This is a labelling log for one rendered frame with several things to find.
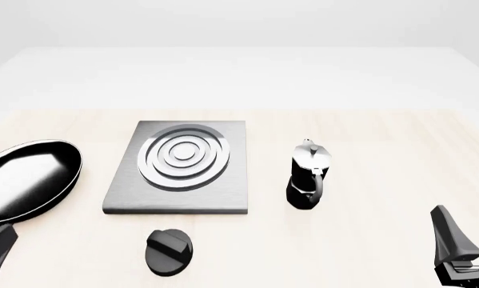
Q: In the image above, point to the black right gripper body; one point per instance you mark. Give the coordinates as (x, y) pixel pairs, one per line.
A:
(469, 271)

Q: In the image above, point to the black and silver moka pot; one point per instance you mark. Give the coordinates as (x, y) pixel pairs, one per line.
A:
(301, 180)

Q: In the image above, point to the round black stove knob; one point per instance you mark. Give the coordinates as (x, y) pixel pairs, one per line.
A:
(165, 255)

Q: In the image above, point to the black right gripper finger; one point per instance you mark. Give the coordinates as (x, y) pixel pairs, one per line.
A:
(451, 237)

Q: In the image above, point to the flat grey stove plate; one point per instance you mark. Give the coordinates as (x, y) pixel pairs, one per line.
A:
(183, 195)

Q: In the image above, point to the black frying pan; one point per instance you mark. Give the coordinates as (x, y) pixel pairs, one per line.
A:
(23, 180)

